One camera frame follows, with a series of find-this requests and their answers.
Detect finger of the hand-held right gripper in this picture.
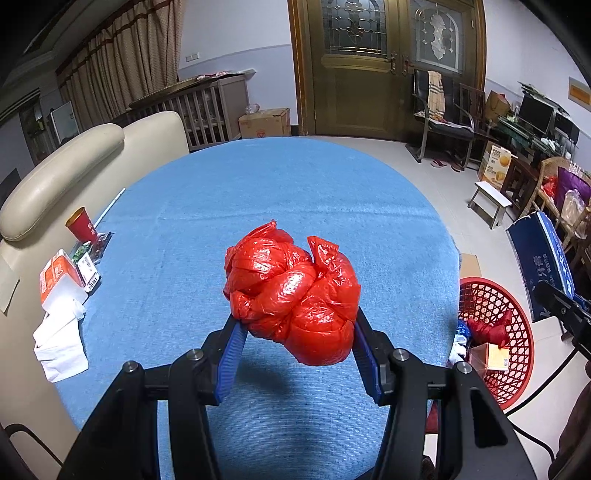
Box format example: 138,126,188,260
534,281,578,325

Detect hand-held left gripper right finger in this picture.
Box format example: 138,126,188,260
352,308,536,480

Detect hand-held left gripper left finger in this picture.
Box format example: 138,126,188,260
58,316,249,480

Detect blue and white carton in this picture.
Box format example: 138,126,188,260
505,211,577,324

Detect red plastic basket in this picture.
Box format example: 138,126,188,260
445,277,535,411

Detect dark red plastic bag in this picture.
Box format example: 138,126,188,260
466,308,514,347

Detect tan and red medicine box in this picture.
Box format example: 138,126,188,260
466,342,511,374

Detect bright red plastic bag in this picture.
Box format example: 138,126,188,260
223,220,362,367

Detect light blue cloth bundle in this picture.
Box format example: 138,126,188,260
450,318,472,365

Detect person's right forearm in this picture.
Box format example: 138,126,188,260
549,383,591,480

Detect flat cardboard piece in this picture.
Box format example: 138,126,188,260
459,253,483,280

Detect purple cushion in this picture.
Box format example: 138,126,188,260
554,167,591,208

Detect white stool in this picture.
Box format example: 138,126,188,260
468,181,513,230

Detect wicker chair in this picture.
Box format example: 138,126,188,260
526,157,591,245

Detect orange print carton box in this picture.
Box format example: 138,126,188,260
477,141,518,188

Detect white labelled packet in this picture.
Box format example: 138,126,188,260
74,254,101,292

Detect white tissue sheets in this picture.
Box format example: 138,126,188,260
33,298,89,384

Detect dark snack packet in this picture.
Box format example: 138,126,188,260
90,231,114,259

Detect blue tablecloth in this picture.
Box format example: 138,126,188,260
55,137,462,480

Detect black monitor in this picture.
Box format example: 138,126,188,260
517,95,555,134

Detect orange and white tissue pack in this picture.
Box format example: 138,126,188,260
39,249,88,311

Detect white stick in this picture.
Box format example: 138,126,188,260
93,187,126,228

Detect red paper cup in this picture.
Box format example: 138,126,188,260
65,207,99,244

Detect plain brown cardboard box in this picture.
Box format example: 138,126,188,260
487,90,511,121

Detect dark wooden chair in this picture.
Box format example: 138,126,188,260
457,83,499,141

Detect striped scarf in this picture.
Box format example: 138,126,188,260
427,70,444,121

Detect black metal chair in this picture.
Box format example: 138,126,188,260
411,69,476,169

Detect cardboard box with red mark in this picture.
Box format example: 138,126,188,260
238,107,293,139

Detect beige leather sofa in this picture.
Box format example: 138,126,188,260
0,111,190,457

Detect grey wooden crib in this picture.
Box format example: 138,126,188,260
127,69,257,151

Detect wooden double door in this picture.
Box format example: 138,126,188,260
287,0,488,141

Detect white framed board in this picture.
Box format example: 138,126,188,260
50,102,81,146

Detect beige curtain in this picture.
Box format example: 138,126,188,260
55,0,183,134

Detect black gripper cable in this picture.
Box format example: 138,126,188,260
505,346,578,462

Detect black floor cable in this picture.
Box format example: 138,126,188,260
2,422,63,467

